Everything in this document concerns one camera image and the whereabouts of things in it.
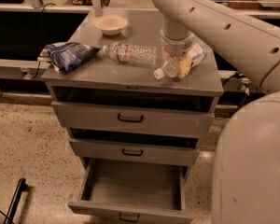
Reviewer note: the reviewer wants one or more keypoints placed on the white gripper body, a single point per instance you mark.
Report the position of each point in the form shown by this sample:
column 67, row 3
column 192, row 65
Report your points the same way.
column 176, row 48

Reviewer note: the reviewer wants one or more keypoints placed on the blue label plastic bottle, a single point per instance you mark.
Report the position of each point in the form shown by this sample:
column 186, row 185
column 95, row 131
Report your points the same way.
column 169, row 67

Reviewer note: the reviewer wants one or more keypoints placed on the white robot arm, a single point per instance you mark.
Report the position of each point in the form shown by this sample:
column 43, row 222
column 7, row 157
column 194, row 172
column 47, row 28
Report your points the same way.
column 246, row 178

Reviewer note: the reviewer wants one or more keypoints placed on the clear water bottle red label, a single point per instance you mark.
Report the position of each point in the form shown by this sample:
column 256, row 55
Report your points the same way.
column 129, row 53

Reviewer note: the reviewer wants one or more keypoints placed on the grey top drawer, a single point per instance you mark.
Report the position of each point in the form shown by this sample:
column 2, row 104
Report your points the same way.
column 126, row 119

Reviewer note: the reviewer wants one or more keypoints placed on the grey drawer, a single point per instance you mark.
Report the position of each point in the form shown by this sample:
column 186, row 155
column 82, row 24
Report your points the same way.
column 110, row 150
column 126, row 119
column 133, row 192

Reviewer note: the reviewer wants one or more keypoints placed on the grey drawer cabinet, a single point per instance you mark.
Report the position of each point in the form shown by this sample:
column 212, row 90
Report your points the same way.
column 103, row 81

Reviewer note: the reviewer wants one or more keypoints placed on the grey middle drawer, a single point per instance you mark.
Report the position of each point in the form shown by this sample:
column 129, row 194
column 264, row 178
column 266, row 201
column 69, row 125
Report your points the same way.
column 110, row 150

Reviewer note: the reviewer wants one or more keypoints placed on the grey bottom drawer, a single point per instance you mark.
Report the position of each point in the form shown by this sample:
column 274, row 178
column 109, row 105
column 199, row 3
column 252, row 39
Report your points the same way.
column 133, row 192

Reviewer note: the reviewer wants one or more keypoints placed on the white paper bowl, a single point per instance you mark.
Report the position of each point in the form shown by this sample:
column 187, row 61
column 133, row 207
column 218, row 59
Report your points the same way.
column 110, row 24

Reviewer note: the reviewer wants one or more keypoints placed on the blue chip bag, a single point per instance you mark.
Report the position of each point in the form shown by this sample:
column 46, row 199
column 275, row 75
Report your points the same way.
column 67, row 56

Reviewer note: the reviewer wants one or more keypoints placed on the black stand leg left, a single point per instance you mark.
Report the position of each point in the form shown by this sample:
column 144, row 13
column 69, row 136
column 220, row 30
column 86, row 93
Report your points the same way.
column 20, row 189

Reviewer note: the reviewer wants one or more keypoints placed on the black power adapter with cable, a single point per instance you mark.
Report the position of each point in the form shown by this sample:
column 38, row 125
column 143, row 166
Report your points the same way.
column 237, row 83

